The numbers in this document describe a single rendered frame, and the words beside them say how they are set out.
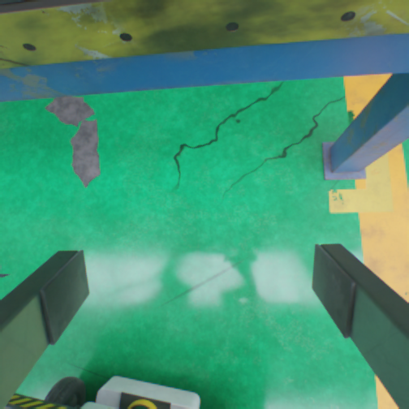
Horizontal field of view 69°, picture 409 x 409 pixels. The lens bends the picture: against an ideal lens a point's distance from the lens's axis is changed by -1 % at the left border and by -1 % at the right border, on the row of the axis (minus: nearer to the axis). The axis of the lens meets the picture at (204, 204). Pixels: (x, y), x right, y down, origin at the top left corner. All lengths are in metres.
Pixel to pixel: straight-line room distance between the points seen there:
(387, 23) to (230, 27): 0.14
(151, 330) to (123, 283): 0.17
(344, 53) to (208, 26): 0.18
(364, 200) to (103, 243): 0.82
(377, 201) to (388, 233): 0.10
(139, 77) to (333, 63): 0.25
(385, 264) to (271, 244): 0.33
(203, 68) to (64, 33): 0.17
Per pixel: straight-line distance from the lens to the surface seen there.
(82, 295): 0.17
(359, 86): 1.12
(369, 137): 0.73
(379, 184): 1.03
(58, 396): 0.99
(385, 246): 1.01
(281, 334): 0.96
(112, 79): 0.46
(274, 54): 0.41
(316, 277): 0.17
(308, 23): 0.33
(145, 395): 0.92
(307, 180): 0.97
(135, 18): 0.31
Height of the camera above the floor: 0.93
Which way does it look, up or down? 79 degrees down
